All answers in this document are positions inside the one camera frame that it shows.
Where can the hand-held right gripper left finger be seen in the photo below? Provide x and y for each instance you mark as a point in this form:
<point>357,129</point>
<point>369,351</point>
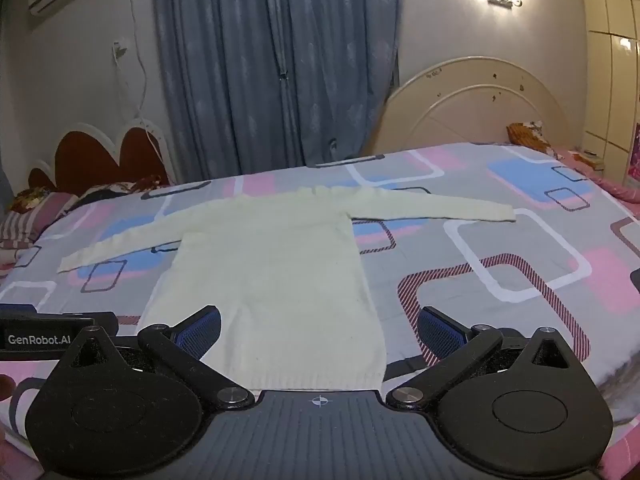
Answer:
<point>202,334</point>

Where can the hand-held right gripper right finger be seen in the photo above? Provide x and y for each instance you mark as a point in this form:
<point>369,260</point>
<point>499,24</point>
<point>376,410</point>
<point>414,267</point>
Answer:
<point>440,334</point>

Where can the white knit sweater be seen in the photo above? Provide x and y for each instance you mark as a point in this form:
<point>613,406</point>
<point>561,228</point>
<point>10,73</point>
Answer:
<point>270,270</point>

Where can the pink striped pillow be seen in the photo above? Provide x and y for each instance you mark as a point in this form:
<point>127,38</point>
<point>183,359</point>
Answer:
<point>25,225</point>

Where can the patterned grey pink bedsheet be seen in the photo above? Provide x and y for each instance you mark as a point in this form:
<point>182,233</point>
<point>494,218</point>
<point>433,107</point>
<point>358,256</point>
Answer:
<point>525,260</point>

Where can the brown floral pillow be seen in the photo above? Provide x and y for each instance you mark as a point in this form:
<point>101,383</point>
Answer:
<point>30,199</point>

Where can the black cloth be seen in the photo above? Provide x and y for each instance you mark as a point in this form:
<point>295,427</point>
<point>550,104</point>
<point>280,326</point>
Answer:
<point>107,192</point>

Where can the cream arched headboard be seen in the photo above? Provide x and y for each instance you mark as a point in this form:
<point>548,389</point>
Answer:
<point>465,110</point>

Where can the pink bed cover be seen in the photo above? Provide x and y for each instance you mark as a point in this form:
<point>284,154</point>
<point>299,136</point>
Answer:
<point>615,187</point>

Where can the blue-grey curtain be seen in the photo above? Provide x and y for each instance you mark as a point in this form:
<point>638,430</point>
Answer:
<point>260,60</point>

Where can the cream wardrobe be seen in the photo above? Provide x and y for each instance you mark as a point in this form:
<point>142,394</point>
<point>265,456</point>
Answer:
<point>612,60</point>

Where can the white wall socket plug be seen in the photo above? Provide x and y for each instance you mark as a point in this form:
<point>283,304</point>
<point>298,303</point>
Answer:
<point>120,50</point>

